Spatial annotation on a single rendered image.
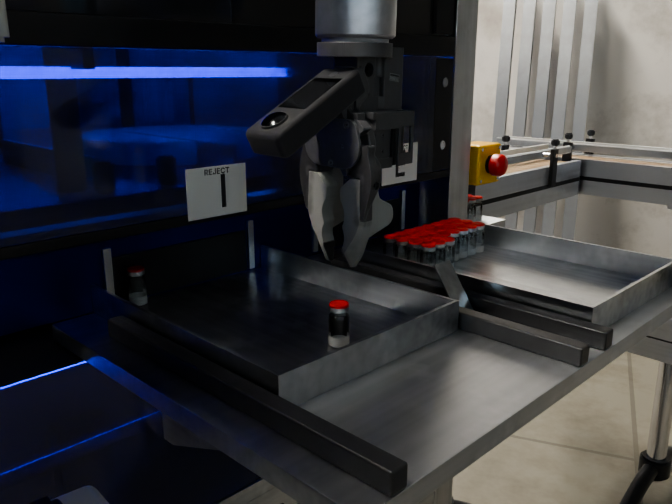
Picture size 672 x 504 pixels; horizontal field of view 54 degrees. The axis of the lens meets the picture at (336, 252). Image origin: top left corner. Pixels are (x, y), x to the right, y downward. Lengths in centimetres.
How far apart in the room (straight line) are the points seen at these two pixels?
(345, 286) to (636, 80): 291
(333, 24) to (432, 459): 37
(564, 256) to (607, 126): 260
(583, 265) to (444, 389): 47
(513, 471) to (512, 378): 150
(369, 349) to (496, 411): 13
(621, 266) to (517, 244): 16
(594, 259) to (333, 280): 39
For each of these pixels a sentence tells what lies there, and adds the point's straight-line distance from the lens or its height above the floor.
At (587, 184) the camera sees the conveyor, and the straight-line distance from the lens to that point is 186.
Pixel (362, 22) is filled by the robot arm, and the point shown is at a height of 120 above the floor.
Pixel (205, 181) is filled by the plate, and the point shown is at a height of 103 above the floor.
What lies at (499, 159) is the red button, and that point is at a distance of 120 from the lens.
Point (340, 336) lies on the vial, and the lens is 68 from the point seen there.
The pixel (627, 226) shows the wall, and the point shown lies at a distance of 370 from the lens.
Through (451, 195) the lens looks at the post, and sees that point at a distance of 115.
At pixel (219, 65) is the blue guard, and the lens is 79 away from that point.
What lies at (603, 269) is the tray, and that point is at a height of 88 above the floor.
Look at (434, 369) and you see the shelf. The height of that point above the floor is 88.
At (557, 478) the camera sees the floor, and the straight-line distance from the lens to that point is 215.
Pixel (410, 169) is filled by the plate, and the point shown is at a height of 101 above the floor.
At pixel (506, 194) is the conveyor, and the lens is 153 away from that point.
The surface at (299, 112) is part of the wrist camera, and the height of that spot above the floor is 112.
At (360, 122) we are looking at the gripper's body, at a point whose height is 111.
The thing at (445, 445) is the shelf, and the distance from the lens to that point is 53.
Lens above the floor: 116
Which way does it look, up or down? 15 degrees down
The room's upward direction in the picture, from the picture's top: straight up
